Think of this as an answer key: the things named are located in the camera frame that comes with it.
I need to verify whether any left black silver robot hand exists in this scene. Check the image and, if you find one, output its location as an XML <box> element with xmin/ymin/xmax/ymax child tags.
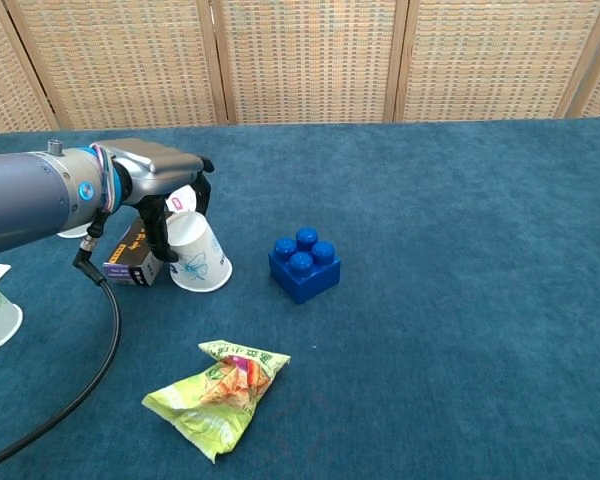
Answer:
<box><xmin>93</xmin><ymin>138</ymin><xmax>215</xmax><ymax>264</ymax></box>

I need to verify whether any white paper cup blue flower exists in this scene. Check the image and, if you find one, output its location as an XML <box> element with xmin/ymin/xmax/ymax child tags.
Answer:
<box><xmin>165</xmin><ymin>211</ymin><xmax>233</xmax><ymax>293</ymax></box>

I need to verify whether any white floral toothpaste tube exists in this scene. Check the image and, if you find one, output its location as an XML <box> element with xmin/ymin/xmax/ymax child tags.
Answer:
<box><xmin>164</xmin><ymin>184</ymin><xmax>197</xmax><ymax>214</ymax></box>

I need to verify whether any black cardboard box gold lettering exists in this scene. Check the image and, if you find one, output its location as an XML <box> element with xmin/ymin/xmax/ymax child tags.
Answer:
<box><xmin>103</xmin><ymin>217</ymin><xmax>165</xmax><ymax>289</ymax></box>

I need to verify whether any blue plastic building brick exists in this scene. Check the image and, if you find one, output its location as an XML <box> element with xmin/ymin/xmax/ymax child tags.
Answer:
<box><xmin>268</xmin><ymin>227</ymin><xmax>342</xmax><ymax>305</ymax></box>

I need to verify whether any green snack bag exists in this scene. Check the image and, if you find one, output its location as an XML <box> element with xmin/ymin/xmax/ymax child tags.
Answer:
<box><xmin>141</xmin><ymin>339</ymin><xmax>292</xmax><ymax>464</ymax></box>

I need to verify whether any blue table mat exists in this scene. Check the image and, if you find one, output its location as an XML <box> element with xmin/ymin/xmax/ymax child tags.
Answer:
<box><xmin>0</xmin><ymin>117</ymin><xmax>600</xmax><ymax>480</ymax></box>

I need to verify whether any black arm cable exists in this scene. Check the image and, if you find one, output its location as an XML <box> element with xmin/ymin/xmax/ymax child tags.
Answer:
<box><xmin>0</xmin><ymin>209</ymin><xmax>122</xmax><ymax>474</ymax></box>

